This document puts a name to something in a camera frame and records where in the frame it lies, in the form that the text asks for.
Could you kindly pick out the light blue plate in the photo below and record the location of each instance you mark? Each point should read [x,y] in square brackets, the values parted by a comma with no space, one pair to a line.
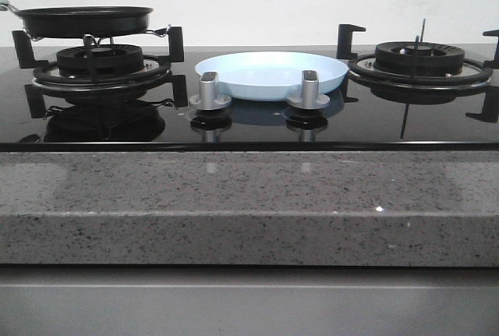
[271,75]

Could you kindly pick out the black frying pan green handle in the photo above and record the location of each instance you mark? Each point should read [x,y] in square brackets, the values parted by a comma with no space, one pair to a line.
[74,22]

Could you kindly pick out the silver left stove knob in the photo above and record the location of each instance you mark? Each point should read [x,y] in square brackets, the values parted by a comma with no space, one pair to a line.
[209,97]

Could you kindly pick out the silver stove knob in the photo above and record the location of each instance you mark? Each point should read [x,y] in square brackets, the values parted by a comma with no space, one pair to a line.
[209,97]
[309,97]

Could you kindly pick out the silver right stove knob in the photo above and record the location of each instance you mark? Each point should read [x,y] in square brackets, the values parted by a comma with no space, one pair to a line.
[309,97]

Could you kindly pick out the left black gas burner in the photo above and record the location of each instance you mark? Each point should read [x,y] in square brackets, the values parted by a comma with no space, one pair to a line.
[109,60]

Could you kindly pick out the black gas burner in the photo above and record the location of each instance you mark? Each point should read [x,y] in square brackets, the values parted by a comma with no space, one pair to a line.
[109,60]
[427,59]

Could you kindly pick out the black glass cooktop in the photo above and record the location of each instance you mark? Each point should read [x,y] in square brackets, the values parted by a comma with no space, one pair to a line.
[359,117]

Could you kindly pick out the right black gas burner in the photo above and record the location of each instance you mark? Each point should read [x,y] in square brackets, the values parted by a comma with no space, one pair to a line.
[427,59]

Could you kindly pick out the left black pan support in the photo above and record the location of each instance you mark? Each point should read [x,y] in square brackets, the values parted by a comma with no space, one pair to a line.
[99,90]

